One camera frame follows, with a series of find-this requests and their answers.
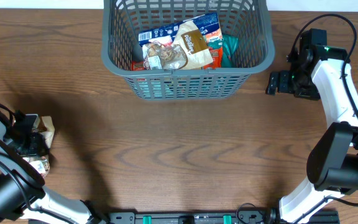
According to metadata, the beige snack bag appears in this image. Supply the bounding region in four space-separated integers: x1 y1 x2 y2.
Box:
22 115 55 177

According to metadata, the green Nescafe coffee bag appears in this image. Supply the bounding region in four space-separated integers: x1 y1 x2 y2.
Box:
208 34 239 68

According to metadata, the red San Remo spaghetti pack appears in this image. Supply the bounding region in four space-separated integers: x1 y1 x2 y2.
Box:
131 47 223 71

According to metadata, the Kleenex tissue multipack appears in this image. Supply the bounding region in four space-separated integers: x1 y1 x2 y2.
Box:
138 12 223 49

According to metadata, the beige cookie bag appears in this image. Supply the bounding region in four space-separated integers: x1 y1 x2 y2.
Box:
142 21 213 70

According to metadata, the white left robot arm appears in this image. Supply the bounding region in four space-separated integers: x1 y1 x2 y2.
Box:
0 104 110 224

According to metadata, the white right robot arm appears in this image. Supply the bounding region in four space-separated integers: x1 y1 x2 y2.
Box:
266 29 358 223

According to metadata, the grey plastic basket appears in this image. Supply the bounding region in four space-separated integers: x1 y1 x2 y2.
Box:
101 0 275 100

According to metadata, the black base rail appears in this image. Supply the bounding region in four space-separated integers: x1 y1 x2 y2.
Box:
107 210 341 224

